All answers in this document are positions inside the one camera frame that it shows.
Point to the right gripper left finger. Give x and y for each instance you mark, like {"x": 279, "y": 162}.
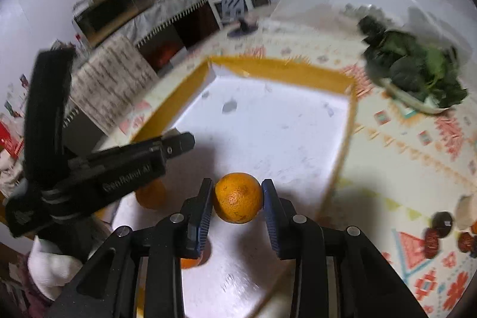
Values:
{"x": 198, "y": 212}

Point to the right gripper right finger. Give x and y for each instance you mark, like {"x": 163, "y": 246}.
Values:
{"x": 279, "y": 213}

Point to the large orange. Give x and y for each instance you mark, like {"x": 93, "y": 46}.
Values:
{"x": 237, "y": 198}

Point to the mandarin among plums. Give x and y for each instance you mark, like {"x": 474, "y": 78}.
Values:
{"x": 152, "y": 196}

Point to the mandarin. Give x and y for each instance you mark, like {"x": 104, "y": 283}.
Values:
{"x": 188, "y": 263}

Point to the red date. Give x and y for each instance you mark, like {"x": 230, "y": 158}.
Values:
{"x": 466, "y": 242}
{"x": 432, "y": 243}

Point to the dark plum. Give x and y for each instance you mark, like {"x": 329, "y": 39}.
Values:
{"x": 442, "y": 223}

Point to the left white gloved hand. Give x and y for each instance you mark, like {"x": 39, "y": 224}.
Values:
{"x": 50, "y": 269}

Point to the yellow rimmed white tray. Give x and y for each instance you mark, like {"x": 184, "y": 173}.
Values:
{"x": 271, "y": 119}

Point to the patterned chair back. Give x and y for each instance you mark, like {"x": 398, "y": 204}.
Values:
{"x": 107, "y": 86}

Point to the microwave oven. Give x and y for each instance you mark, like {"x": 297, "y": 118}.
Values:
{"x": 104, "y": 17}

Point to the plate of spinach leaves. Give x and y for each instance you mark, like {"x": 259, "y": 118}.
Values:
{"x": 424, "y": 76}

